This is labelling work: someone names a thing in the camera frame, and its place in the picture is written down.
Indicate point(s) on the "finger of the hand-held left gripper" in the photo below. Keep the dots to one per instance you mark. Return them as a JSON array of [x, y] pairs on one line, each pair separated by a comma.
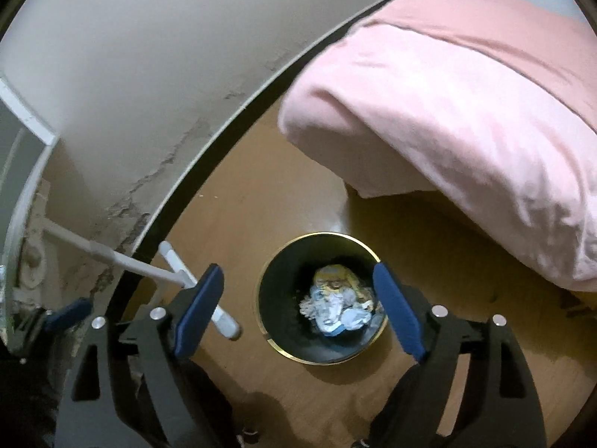
[[70, 313]]

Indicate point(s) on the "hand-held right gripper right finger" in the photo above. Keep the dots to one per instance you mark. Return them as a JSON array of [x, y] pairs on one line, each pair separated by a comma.
[[396, 312]]

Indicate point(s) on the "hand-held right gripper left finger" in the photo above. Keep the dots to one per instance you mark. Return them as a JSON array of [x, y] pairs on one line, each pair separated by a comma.
[[198, 312]]

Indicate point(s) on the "blue white snack bag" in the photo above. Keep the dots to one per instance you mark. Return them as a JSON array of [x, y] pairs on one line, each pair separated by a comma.
[[347, 319]]

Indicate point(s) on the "clear plastic bag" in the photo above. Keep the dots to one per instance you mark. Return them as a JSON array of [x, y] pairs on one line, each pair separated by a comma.
[[319, 310]]

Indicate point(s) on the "black gold-rimmed trash bin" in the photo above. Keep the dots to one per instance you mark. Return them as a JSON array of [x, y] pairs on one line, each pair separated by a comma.
[[284, 308]]

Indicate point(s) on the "white floor wiper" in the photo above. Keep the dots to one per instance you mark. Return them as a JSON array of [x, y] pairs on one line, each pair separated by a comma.
[[140, 266]]

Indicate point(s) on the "pink blanket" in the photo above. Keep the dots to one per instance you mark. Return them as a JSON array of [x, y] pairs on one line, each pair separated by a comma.
[[466, 112]]

